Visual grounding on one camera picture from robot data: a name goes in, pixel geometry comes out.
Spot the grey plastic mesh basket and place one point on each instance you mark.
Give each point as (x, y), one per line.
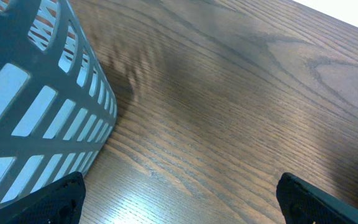
(57, 108)

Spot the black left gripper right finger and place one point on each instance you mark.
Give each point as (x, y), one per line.
(302, 202)

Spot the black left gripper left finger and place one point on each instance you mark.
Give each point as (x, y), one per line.
(60, 202)

